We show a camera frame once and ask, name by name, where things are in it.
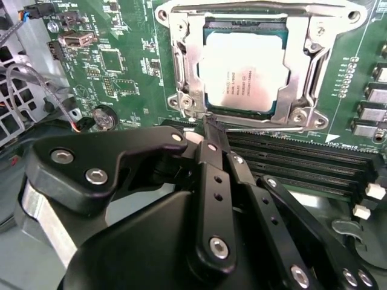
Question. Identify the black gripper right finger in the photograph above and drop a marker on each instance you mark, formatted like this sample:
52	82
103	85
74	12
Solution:
272	211

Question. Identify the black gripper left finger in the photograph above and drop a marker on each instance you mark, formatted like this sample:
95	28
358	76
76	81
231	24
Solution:
75	169

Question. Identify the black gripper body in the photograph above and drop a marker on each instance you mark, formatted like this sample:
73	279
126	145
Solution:
145	256

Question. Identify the CPU with silver top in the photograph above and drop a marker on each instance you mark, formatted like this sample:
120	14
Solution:
242	69

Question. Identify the metal socket cover frame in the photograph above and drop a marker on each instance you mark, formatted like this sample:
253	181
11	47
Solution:
297	39

